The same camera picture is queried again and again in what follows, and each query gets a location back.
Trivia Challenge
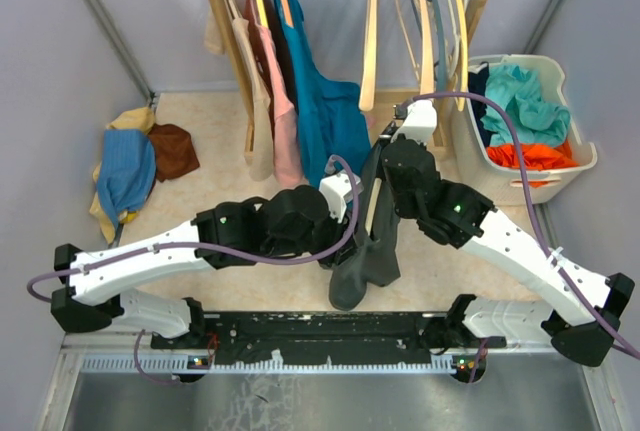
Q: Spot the dark grey t-shirt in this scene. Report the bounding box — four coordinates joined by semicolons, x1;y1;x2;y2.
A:
328;143;400;311

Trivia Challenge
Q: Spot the cream wooden hanger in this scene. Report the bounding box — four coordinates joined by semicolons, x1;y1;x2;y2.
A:
394;0;435;94
359;0;378;112
364;177;382;235

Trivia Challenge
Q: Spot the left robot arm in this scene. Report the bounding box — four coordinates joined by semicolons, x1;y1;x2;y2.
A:
50;183;353;339

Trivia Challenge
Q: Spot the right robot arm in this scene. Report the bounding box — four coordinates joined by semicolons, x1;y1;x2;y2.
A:
380;139;635;367

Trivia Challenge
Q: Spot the beige hanging t-shirt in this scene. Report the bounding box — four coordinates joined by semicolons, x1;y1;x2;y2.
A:
211;0;274;181

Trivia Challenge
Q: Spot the teal blue hanging t-shirt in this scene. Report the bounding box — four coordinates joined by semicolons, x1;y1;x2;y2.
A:
274;0;371;187

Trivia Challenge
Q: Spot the yellow cream hanger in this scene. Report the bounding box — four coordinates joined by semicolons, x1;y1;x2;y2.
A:
447;0;469;92

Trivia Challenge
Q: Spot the pink hanging t-shirt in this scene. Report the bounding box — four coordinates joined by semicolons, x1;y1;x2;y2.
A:
245;0;304;188

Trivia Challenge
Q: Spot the brown folded cloth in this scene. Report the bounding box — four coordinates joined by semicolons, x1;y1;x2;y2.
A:
148;124;200;182

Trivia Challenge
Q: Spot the white laundry basket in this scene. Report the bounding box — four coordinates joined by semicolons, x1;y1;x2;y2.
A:
450;53;599;207

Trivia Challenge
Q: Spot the yellow cloth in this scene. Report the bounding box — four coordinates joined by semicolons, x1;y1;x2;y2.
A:
89;106;155;244

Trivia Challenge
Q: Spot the blue folded cloth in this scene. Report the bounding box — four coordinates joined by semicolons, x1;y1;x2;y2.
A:
96;129;156;226

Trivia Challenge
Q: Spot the navy garment in basket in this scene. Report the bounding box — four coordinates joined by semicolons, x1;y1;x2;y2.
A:
465;62;494;148

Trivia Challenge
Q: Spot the orange garment in basket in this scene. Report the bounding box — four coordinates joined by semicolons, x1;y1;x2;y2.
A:
486;141;579;171

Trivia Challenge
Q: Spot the turquoise garment in basket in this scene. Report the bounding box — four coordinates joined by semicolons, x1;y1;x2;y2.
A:
485;64;571;148

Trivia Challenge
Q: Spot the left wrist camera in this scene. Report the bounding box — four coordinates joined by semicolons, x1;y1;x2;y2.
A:
319;170;363;223

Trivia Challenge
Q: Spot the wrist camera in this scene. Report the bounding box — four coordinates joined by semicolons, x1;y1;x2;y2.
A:
319;170;363;223
391;99;437;146

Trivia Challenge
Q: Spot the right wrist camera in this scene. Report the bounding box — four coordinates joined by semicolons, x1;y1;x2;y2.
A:
391;99;437;146

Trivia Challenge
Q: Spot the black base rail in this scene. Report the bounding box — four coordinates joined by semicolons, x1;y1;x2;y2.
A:
151;311;481;366

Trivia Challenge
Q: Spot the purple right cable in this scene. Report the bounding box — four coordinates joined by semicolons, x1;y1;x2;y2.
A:
409;91;640;360

